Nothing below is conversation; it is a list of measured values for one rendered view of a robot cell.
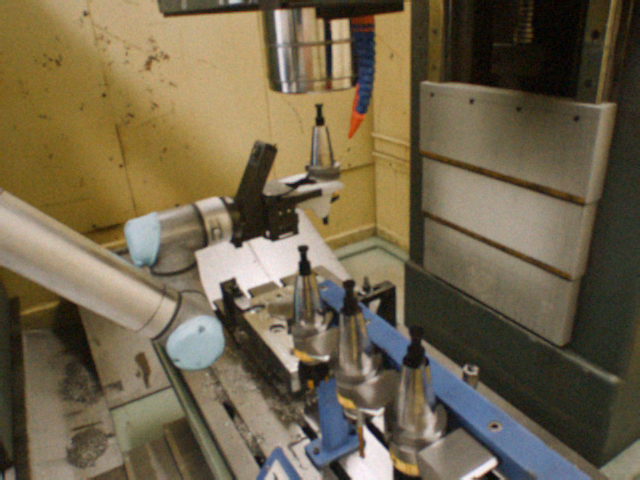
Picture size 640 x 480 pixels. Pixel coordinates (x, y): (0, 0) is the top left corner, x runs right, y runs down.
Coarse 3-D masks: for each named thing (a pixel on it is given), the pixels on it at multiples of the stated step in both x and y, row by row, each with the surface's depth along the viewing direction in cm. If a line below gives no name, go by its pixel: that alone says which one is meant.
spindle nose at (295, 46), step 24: (264, 24) 76; (288, 24) 73; (312, 24) 72; (336, 24) 73; (264, 48) 78; (288, 48) 74; (312, 48) 74; (336, 48) 74; (288, 72) 76; (312, 72) 75; (336, 72) 76
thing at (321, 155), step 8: (312, 128) 86; (320, 128) 85; (312, 136) 86; (320, 136) 86; (328, 136) 86; (312, 144) 87; (320, 144) 86; (328, 144) 86; (312, 152) 87; (320, 152) 86; (328, 152) 87; (312, 160) 88; (320, 160) 87; (328, 160) 87
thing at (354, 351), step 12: (360, 312) 56; (348, 324) 56; (360, 324) 56; (348, 336) 56; (360, 336) 56; (336, 348) 59; (348, 348) 57; (360, 348) 57; (336, 360) 59; (348, 360) 57; (360, 360) 57; (372, 360) 58
